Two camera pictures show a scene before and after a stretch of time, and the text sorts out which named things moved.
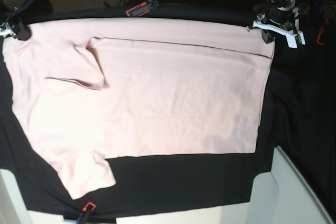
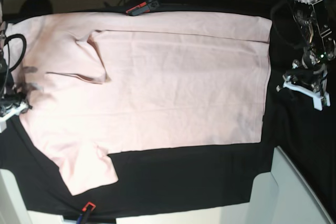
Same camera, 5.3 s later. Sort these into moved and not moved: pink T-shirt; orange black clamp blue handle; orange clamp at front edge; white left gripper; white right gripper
Moved: pink T-shirt; white left gripper; white right gripper
Not moved: orange black clamp blue handle; orange clamp at front edge
